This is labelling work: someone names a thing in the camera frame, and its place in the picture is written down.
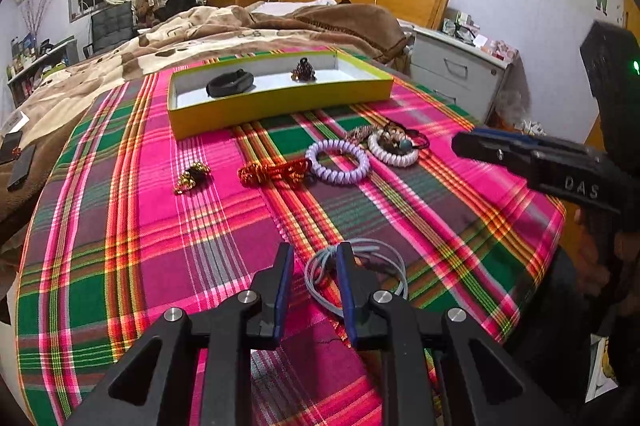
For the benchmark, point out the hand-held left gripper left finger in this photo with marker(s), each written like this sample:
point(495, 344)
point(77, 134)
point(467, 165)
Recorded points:
point(287, 276)

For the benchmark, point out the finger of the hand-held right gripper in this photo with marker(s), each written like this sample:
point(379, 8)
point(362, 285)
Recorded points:
point(505, 137)
point(490, 156)

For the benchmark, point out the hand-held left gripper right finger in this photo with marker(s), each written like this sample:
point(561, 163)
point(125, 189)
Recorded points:
point(344, 278)

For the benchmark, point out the yellow cardboard box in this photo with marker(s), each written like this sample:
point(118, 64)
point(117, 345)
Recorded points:
point(275, 111)

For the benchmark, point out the person's right hand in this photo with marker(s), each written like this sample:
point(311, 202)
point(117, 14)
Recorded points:
point(592, 251)

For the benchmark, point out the white nightstand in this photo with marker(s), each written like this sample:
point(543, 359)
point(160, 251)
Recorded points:
point(450, 71)

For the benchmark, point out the pink floral box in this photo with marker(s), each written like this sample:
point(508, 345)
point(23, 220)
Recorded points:
point(505, 49)

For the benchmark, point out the green white boxes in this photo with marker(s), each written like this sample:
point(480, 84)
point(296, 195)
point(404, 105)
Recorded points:
point(460, 26)

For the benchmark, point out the person's dark trousers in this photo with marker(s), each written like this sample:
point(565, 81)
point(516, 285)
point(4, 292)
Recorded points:
point(560, 306)

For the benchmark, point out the brown beaded scrunchie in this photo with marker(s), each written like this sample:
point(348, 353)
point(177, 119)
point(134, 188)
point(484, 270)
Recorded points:
point(356, 135)

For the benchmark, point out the pink green plaid cloth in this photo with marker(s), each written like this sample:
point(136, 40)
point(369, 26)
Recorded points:
point(150, 231)

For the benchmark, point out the black wristband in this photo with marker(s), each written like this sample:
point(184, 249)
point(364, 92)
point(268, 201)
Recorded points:
point(239, 78)

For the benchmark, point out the white pillow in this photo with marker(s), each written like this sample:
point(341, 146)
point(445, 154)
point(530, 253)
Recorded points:
point(280, 7)

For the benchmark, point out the brown patterned blanket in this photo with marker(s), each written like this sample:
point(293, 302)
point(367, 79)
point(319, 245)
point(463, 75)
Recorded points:
point(100, 71)

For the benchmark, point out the black smartphone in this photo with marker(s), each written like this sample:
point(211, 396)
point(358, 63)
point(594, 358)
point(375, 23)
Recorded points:
point(22, 168)

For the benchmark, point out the brown teddy bear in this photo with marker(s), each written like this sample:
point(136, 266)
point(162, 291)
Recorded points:
point(145, 8)

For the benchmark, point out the black phone with red charm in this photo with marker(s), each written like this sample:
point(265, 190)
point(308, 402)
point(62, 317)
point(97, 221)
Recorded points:
point(10, 146)

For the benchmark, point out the black office chair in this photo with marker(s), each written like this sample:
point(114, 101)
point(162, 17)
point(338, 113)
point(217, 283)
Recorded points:
point(112, 23)

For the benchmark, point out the white card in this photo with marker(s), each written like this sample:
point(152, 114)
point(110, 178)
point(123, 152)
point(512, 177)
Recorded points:
point(15, 121)

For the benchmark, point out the white bookshelf desk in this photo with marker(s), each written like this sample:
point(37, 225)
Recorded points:
point(45, 66)

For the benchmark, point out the dried flower branches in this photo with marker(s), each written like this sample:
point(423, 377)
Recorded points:
point(35, 13)

